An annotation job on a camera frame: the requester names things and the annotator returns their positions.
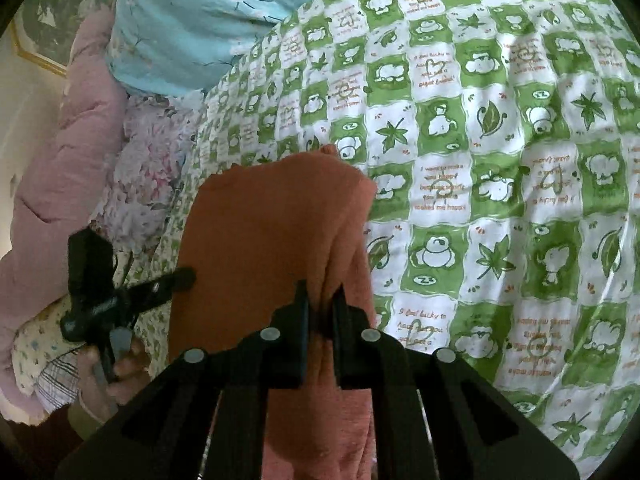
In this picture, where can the pink padded quilt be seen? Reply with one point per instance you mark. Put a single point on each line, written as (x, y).
(45, 210)

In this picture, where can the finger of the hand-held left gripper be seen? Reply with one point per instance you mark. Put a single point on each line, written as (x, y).
(160, 285)

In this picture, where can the white dotted cloth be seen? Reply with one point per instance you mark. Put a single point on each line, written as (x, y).
(40, 345)

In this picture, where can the gold framed wall picture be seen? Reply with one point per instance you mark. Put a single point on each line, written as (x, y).
(45, 15)

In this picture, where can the green checkered cartoon blanket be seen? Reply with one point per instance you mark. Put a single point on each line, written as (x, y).
(500, 210)

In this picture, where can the pink floral pillow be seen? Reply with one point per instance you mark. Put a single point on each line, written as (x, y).
(150, 160)

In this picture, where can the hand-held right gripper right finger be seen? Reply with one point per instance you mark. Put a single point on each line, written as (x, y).
(342, 325)

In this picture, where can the plaid cloth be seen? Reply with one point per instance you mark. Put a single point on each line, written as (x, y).
(57, 382)

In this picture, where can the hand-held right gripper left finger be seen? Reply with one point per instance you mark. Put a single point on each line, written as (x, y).
(299, 320)

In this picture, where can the light blue floral quilt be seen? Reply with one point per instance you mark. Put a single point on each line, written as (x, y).
(190, 25)

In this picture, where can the person's left hand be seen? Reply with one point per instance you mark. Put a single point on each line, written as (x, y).
(122, 360)

